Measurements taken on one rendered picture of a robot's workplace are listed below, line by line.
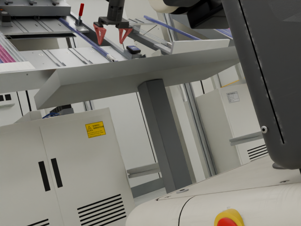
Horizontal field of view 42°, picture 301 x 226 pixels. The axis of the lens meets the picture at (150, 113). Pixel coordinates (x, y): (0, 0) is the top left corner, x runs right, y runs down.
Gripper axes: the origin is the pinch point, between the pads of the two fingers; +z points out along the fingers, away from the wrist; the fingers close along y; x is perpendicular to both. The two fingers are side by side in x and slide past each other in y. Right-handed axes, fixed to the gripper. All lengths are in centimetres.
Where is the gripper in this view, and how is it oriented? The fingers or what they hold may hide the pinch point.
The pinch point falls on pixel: (110, 41)
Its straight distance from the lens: 154.9
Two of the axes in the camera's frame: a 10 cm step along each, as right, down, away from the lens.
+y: -7.8, 1.6, -6.1
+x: 6.0, 4.8, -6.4
